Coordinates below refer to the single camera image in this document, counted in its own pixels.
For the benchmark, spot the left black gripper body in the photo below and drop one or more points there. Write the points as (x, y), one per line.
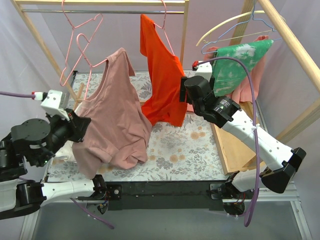
(75, 124)

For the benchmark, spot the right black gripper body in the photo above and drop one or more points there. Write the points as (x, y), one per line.
(183, 89)

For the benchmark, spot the orange t-shirt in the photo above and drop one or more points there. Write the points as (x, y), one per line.
(165, 72)

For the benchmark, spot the dusty pink graphic t-shirt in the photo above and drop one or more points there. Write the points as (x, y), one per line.
(119, 132)

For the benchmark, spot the pink wire hanger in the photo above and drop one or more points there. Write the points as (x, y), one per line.
(91, 66)
(64, 79)

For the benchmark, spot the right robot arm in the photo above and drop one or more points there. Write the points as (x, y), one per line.
(282, 162)

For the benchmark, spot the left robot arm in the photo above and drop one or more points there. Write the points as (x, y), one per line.
(20, 197)

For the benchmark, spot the pink hanger holding orange shirt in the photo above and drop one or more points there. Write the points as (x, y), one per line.
(163, 26)

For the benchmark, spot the white garment in basket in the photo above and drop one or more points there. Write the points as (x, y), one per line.
(66, 153)

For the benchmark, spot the green tie-dye garment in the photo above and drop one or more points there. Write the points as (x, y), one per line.
(229, 73)

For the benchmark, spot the salmon pink pleated garment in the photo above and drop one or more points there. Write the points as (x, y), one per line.
(247, 91)

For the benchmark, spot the right wooden clothes rack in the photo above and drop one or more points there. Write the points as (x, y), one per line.
(289, 100)

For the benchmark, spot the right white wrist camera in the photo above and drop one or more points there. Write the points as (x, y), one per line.
(203, 69)

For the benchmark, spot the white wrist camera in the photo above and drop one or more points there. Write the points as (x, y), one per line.
(203, 69)
(52, 103)

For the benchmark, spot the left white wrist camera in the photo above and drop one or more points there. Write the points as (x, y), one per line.
(52, 103)

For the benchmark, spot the blue wire hanger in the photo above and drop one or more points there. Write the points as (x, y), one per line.
(248, 5)

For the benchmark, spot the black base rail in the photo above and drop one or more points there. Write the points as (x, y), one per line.
(165, 195)

